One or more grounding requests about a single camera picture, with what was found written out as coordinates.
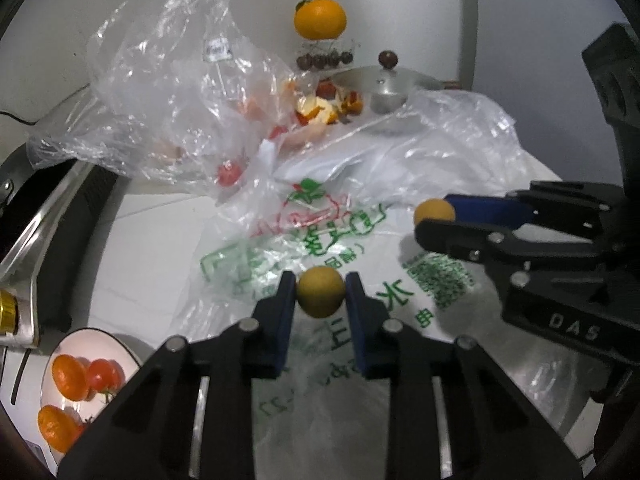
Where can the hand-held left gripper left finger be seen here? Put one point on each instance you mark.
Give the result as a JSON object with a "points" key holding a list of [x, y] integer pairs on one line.
{"points": [[274, 330]]}

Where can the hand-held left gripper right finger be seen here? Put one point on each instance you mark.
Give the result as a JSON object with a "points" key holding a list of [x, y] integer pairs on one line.
{"points": [[365, 332]]}

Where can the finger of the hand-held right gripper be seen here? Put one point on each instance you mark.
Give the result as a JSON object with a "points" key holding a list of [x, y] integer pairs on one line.
{"points": [[490, 209], [450, 237]]}

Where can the small yellow round fruit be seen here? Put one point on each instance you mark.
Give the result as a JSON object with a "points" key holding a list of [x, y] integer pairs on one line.
{"points": [[320, 291], [434, 210]]}

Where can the white round plate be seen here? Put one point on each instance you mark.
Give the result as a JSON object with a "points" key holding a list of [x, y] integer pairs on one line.
{"points": [[77, 344]]}

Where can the row of dark round fruits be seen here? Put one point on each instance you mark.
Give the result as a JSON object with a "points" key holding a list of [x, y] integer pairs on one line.
{"points": [[320, 61]]}

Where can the green printed plastic bag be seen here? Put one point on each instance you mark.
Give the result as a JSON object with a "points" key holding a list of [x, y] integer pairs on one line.
{"points": [[310, 220]]}

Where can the steel pot lid brown knob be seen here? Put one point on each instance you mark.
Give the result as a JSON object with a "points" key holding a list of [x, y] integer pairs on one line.
{"points": [[395, 85]]}

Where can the red tomato inside bag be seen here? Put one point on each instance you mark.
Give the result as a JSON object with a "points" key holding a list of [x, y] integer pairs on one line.
{"points": [[229, 172]]}

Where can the small mandarin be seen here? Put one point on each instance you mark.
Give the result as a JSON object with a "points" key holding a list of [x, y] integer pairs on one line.
{"points": [[56, 427], [70, 377]]}

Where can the small glass bowl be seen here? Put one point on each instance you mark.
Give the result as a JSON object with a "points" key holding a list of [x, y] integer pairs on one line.
{"points": [[327, 45]]}

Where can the silver stove gold knobs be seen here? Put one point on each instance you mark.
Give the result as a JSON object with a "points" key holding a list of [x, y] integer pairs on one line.
{"points": [[65, 220]]}

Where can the large orange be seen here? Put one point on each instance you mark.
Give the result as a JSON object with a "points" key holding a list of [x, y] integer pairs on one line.
{"points": [[320, 19]]}

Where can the black chopstick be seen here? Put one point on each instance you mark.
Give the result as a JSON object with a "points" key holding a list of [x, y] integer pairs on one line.
{"points": [[20, 375]]}

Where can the clear plastic bag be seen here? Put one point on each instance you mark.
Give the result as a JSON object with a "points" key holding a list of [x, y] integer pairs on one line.
{"points": [[150, 60]]}

